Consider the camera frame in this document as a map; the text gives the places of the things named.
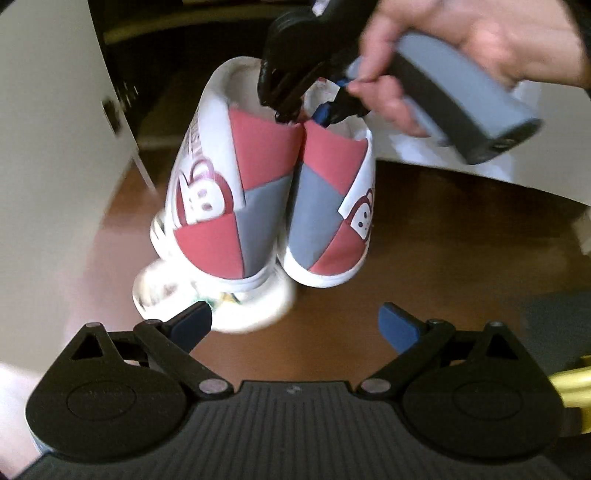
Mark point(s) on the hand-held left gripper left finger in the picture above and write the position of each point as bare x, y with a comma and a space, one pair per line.
194, 323

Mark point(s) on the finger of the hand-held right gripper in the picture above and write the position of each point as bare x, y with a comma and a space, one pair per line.
286, 97
334, 108

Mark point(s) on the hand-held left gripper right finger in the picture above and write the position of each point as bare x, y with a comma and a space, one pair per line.
399, 323

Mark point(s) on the white mule sneaker green tag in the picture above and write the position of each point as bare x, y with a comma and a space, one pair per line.
258, 309

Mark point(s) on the red grey plush slipper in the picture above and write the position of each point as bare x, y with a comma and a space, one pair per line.
318, 194
207, 244

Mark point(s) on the dark shoe cabinet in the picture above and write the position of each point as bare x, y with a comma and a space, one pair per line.
152, 46

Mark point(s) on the person's right hand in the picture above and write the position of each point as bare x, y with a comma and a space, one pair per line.
498, 37

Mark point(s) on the metal door hinge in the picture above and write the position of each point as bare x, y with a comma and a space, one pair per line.
112, 115

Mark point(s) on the yellow metal bar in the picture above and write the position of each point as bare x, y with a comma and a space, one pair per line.
577, 387

